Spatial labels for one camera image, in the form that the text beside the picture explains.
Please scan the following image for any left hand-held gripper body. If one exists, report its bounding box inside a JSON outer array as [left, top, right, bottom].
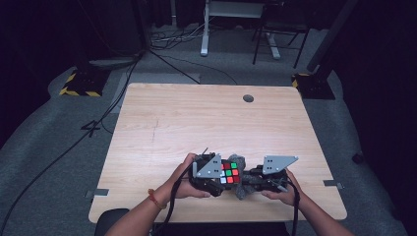
[[189, 147, 228, 199]]

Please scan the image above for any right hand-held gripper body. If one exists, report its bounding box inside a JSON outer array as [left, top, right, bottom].
[[259, 154, 300, 194]]

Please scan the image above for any grey fluffy cloth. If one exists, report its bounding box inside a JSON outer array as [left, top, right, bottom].
[[225, 152, 264, 202]]

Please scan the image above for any multicoloured puzzle cube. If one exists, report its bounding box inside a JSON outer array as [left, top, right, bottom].
[[219, 159, 242, 186]]

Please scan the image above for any person's left hand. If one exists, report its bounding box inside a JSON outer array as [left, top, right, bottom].
[[165, 151, 212, 200]]

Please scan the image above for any person's right hand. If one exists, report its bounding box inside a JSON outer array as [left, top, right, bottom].
[[261, 168, 311, 207]]

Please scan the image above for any person's black clothing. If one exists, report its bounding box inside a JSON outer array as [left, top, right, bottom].
[[151, 221, 291, 236]]

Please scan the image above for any grey tape strip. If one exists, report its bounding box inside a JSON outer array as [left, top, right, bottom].
[[85, 188, 110, 200], [323, 179, 345, 191]]

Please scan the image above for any black yellow striped stand base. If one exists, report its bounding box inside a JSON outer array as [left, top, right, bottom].
[[291, 72, 336, 100], [58, 67, 111, 97]]

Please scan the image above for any black metal chair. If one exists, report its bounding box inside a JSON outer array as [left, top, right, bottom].
[[251, 0, 311, 69]]

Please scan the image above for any grey flat stand foot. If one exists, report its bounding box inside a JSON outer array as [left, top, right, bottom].
[[88, 56, 141, 70]]

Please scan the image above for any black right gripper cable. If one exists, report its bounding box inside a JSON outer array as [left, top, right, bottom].
[[284, 181, 301, 236]]

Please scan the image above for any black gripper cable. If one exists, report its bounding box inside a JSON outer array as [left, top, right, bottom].
[[152, 163, 195, 236], [284, 181, 301, 236]]

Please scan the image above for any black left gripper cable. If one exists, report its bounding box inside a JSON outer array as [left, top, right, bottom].
[[152, 163, 195, 236]]

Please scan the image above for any red string bracelet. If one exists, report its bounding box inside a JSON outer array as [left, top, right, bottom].
[[147, 188, 168, 210]]

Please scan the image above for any short black floor cable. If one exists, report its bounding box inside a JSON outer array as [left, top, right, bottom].
[[149, 48, 202, 86]]

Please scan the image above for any white desk frame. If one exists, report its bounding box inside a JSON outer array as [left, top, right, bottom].
[[200, 0, 282, 61]]

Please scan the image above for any bundle of floor cables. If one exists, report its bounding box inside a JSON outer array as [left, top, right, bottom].
[[149, 16, 214, 52]]

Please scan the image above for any grey slanted metal post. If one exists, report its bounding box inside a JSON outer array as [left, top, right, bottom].
[[306, 0, 358, 73]]

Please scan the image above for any long black floor cable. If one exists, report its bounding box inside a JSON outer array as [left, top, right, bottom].
[[0, 53, 142, 236]]

